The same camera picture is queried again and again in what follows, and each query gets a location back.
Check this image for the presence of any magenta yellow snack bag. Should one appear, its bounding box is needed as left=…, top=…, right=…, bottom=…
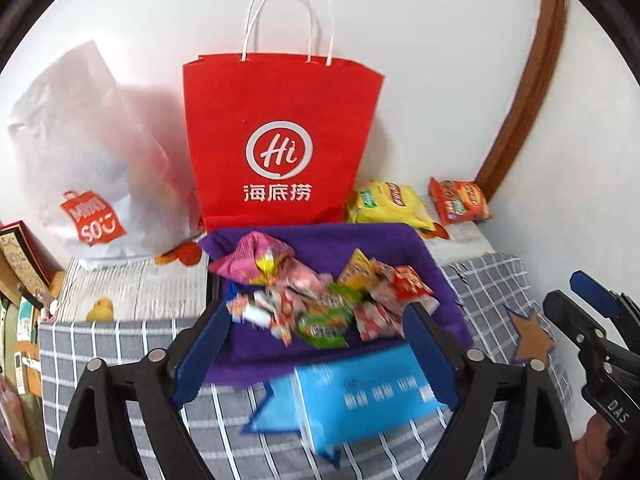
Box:
left=208, top=231, right=295, bottom=286

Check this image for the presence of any pink white snack packet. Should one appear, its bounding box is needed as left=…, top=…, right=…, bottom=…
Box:
left=354, top=301, right=404, bottom=341

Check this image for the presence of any pink panda snack bag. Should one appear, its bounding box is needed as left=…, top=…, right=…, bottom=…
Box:
left=224, top=257, right=333, bottom=347

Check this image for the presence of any person's right hand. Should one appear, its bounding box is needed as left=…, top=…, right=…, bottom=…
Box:
left=574, top=414, right=623, bottom=480

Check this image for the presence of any brown star patch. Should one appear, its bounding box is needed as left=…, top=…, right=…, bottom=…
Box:
left=506, top=309, right=555, bottom=366

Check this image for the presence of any grey checked tablecloth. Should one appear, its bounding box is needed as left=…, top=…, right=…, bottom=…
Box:
left=38, top=250, right=576, bottom=480

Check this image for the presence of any fruit print newspaper cloth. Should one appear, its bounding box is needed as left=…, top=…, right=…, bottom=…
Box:
left=53, top=219, right=497, bottom=323

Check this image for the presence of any cluttered side shelf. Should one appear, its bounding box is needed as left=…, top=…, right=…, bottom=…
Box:
left=1, top=221, right=62, bottom=479

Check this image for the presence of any orange red snack bag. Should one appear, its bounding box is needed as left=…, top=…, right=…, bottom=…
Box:
left=428, top=178, right=492, bottom=226

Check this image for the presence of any red small snack packet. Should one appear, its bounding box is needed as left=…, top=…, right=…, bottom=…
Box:
left=390, top=266, right=433, bottom=302

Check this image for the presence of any light blue snack box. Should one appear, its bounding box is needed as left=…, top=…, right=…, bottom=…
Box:
left=292, top=344, right=442, bottom=453

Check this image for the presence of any purple towel lined basket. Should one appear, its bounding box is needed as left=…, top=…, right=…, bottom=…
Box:
left=197, top=222, right=474, bottom=390

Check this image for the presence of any green snack packet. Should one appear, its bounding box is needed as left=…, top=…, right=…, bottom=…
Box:
left=295, top=283, right=363, bottom=350

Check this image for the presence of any yellow chips bag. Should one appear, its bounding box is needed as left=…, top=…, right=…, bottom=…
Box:
left=346, top=181, right=435, bottom=232

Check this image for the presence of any yellow orange snack packet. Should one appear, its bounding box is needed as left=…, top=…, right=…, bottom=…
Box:
left=337, top=248, right=378, bottom=292

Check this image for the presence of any white Miniso plastic bag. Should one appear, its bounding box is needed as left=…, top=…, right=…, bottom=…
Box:
left=9, top=42, right=198, bottom=261

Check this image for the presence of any red Haidilao paper bag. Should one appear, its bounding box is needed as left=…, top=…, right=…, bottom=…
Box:
left=181, top=0, right=386, bottom=234

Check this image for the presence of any brown wooden door frame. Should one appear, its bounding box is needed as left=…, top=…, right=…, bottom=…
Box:
left=475, top=0, right=567, bottom=200

